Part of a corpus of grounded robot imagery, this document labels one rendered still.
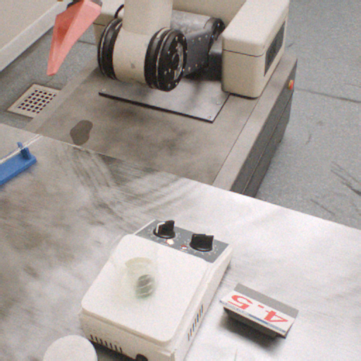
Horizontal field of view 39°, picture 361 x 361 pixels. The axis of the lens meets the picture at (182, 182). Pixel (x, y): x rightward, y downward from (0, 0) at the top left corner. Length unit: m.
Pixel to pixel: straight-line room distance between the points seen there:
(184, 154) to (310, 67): 1.15
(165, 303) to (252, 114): 1.06
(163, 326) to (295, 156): 1.47
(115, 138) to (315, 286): 0.94
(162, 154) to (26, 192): 0.65
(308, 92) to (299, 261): 1.61
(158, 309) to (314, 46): 2.13
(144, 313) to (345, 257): 0.32
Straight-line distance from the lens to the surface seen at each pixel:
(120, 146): 1.51
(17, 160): 0.94
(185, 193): 0.84
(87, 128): 1.59
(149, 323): 0.61
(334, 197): 1.89
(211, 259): 0.68
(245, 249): 0.77
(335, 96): 2.32
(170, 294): 0.62
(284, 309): 0.72
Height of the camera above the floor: 1.37
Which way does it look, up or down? 47 degrees down
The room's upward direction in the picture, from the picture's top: 4 degrees counter-clockwise
